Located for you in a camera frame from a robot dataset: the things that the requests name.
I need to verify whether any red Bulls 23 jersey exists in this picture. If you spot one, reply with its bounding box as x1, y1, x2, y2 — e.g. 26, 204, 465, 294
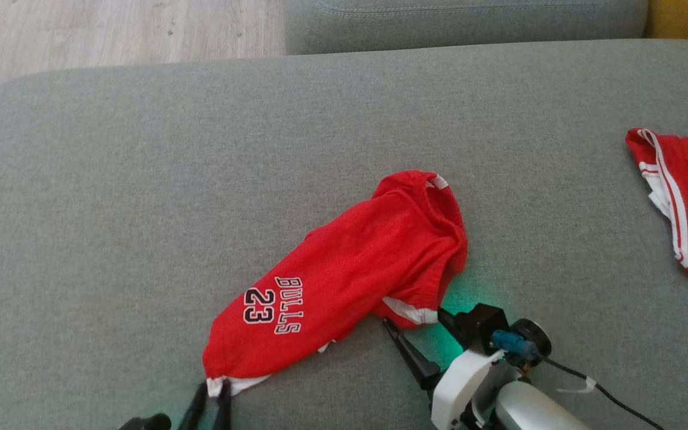
202, 170, 469, 398

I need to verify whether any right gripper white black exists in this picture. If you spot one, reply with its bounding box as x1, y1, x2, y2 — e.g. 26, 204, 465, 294
382, 307, 504, 430

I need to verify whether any grey sofa seat cushion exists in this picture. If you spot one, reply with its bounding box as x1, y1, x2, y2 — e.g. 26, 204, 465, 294
0, 39, 688, 430

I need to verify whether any grey sofa backrest cushion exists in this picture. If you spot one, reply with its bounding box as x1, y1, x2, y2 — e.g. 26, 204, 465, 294
283, 0, 650, 56

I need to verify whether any yellow cushion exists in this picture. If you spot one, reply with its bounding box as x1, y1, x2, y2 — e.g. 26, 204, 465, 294
645, 0, 688, 44

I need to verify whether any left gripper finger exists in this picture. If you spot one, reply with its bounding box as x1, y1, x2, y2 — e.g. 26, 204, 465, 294
212, 379, 232, 430
177, 381, 210, 430

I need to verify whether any white cable tie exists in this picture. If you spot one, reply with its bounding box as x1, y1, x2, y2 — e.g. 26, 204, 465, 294
555, 376, 598, 395

